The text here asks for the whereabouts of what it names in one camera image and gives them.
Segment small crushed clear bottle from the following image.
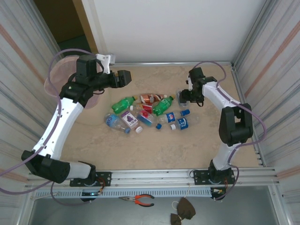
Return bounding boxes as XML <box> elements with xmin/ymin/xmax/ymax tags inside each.
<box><xmin>177</xmin><ymin>88</ymin><xmax>191</xmax><ymax>108</ymax></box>

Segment green Sprite bottle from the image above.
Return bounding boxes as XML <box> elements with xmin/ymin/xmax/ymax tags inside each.
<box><xmin>152</xmin><ymin>95</ymin><xmax>176</xmax><ymax>117</ymax></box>
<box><xmin>111</xmin><ymin>96</ymin><xmax>137</xmax><ymax>113</ymax></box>

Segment Pepsi bottle white cap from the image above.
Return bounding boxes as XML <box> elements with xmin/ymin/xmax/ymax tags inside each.
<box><xmin>170</xmin><ymin>116</ymin><xmax>200</xmax><ymax>131</ymax></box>

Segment copper Nescafe bottle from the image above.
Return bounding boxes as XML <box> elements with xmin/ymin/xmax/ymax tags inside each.
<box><xmin>140</xmin><ymin>93</ymin><xmax>168</xmax><ymax>104</ymax></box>

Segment red label tea bottle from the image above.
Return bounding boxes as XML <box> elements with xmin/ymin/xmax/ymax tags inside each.
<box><xmin>130</xmin><ymin>104</ymin><xmax>153</xmax><ymax>115</ymax></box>

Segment grape juice bottle purple label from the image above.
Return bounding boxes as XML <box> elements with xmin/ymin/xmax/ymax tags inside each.
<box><xmin>120</xmin><ymin>111</ymin><xmax>143</xmax><ymax>134</ymax></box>

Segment clear water bottle blue label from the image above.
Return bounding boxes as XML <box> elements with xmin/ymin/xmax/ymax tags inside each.
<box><xmin>104</xmin><ymin>113</ymin><xmax>131</xmax><ymax>135</ymax></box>

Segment clear bottle red blue label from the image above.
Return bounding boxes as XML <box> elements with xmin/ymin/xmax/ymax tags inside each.
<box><xmin>136</xmin><ymin>109</ymin><xmax>164</xmax><ymax>130</ymax></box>

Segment aluminium table edge strip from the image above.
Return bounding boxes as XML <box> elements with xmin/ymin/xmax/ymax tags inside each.
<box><xmin>112</xmin><ymin>61</ymin><xmax>233</xmax><ymax>68</ymax></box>

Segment brown cloth pouch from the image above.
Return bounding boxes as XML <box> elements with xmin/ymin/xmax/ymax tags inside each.
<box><xmin>170</xmin><ymin>197</ymin><xmax>196</xmax><ymax>225</ymax></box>

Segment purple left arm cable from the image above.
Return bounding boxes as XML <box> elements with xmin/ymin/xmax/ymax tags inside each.
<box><xmin>0</xmin><ymin>48</ymin><xmax>99</xmax><ymax>207</ymax></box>

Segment wooden door frame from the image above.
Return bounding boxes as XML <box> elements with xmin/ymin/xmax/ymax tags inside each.
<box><xmin>72</xmin><ymin>0</ymin><xmax>99</xmax><ymax>57</ymax></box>

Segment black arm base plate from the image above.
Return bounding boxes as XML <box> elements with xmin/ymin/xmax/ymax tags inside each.
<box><xmin>193</xmin><ymin>170</ymin><xmax>235</xmax><ymax>187</ymax></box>
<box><xmin>69</xmin><ymin>172</ymin><xmax>112</xmax><ymax>188</ymax></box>

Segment aluminium mounting rail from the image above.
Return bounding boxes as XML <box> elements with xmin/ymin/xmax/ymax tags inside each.
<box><xmin>28</xmin><ymin>168</ymin><xmax>281</xmax><ymax>188</ymax></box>

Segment grey slotted cable duct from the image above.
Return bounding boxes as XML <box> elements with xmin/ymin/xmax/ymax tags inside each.
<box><xmin>35</xmin><ymin>188</ymin><xmax>211</xmax><ymax>199</ymax></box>

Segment orange handled pliers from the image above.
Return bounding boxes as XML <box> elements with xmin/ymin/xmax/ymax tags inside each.
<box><xmin>118</xmin><ymin>194</ymin><xmax>155</xmax><ymax>207</ymax></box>

